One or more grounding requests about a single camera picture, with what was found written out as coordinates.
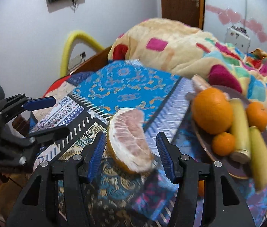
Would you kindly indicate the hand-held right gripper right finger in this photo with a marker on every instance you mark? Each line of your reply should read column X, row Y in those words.
column 165, row 156

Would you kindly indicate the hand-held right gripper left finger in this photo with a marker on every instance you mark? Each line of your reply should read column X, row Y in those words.
column 95, row 156

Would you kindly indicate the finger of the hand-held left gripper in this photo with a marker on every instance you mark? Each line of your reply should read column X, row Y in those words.
column 40, row 103
column 50, row 134

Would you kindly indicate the large pink pomelo piece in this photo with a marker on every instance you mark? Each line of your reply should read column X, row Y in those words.
column 128, row 137

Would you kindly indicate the large orange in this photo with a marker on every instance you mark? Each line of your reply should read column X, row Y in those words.
column 256, row 115
column 211, row 111

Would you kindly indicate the purple round plate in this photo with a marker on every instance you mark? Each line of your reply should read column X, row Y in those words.
column 240, row 170

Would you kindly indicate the peeled sugarcane piece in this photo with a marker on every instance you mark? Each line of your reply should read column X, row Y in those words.
column 262, row 160
column 240, row 127

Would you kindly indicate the small pink pomelo piece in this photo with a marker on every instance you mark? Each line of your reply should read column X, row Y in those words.
column 198, row 82

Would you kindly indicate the yellow foam tube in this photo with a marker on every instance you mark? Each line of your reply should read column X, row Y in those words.
column 64, row 56

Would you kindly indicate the patterned blue table cloth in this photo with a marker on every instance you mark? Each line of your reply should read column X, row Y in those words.
column 128, row 87

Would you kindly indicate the colourful patchwork blanket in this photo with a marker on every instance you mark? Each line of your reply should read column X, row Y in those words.
column 171, row 45

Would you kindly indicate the brown wooden door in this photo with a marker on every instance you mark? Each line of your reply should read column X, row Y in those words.
column 180, row 2

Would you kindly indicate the frosted sliding wardrobe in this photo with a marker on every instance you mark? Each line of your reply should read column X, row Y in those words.
column 254, row 2

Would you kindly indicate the wall power socket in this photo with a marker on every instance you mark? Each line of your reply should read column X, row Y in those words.
column 76, row 60

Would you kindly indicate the wooden bed side rail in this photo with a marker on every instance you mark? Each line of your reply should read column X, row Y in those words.
column 98, row 54

